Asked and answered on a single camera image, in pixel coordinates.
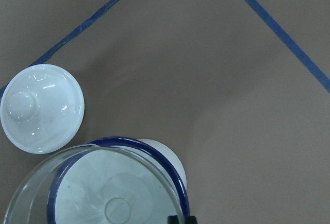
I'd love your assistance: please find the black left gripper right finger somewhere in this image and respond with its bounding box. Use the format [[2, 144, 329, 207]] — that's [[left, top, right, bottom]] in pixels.
[[185, 216, 197, 224]]

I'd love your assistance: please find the white ceramic lid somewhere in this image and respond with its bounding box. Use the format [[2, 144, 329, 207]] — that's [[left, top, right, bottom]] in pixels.
[[1, 64, 85, 154]]

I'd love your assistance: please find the clear plastic funnel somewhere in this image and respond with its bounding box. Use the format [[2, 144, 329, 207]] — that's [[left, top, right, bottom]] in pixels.
[[4, 143, 186, 224]]

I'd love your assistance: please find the white enamel mug blue rim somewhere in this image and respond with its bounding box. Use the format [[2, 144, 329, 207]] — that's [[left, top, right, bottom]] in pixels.
[[46, 137, 190, 223]]

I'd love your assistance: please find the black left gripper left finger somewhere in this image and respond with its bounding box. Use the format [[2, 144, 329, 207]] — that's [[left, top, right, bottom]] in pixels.
[[167, 215, 178, 224]]

